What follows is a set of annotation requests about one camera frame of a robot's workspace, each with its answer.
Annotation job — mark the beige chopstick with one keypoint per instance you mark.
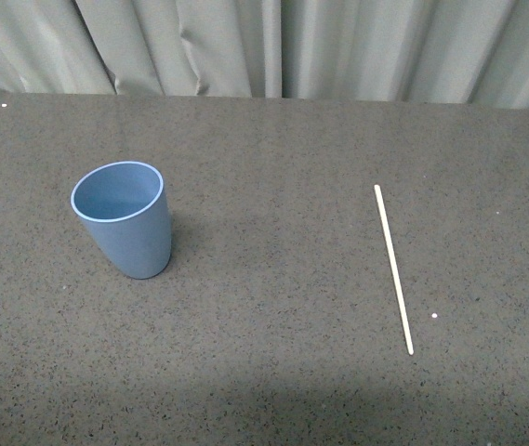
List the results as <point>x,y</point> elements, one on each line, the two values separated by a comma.
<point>394,269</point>

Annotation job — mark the grey-green curtain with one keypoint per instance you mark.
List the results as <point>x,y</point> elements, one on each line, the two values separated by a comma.
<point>419,51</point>

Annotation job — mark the blue plastic cup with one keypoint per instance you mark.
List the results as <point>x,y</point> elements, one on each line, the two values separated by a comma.
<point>124,207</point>

